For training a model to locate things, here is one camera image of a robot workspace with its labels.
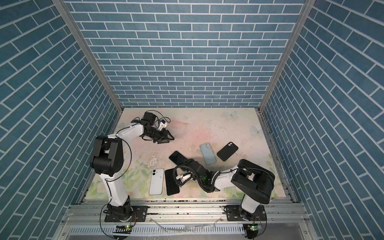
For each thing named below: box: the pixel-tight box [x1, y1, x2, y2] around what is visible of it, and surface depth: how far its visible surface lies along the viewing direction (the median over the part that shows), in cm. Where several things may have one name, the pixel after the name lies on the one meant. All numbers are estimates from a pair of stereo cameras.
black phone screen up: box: [165, 168, 180, 196], surface depth 84 cm
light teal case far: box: [200, 143, 216, 165], surface depth 99 cm
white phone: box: [149, 168, 165, 196], surface depth 86 cm
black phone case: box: [216, 141, 239, 162], surface depth 98 cm
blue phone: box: [169, 151, 188, 166], surface depth 98 cm
